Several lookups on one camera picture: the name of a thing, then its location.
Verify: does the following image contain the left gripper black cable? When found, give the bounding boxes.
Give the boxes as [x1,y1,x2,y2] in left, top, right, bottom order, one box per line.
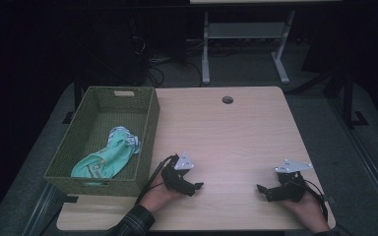
[135,154,175,207]

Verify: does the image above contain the grey metal floor rail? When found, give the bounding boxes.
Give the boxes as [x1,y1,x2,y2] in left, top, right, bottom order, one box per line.
[22,182,67,236]
[328,96,378,228]

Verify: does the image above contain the person's right hand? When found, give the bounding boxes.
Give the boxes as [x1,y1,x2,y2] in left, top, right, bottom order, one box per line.
[280,191,331,234]

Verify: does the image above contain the green woven basket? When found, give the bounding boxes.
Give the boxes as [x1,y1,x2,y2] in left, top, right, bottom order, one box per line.
[42,86,160,198]

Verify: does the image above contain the white metal stand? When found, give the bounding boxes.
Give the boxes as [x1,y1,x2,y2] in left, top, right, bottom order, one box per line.
[201,10,297,86]

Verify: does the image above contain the tangle of floor cables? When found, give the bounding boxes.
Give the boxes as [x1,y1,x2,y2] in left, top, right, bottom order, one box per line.
[140,34,205,89]

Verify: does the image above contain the person's left hand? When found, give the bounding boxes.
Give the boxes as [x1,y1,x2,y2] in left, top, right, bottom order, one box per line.
[139,172,185,214]

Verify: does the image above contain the black metal stand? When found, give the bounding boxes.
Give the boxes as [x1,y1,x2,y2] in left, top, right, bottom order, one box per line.
[323,62,370,130]

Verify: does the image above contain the mint green striped garment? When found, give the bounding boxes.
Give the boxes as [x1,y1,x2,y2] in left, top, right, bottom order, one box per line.
[70,126,142,180]

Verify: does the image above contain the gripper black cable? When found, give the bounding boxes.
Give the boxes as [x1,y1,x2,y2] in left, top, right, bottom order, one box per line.
[135,154,175,207]
[303,178,330,221]

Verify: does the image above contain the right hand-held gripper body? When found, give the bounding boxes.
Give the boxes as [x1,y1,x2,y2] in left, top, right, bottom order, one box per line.
[274,158,314,204]

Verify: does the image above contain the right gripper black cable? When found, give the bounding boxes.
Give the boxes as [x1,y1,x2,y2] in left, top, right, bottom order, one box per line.
[303,178,330,221]

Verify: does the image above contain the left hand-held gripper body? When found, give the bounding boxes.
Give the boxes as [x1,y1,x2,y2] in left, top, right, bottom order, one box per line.
[160,151,196,195]

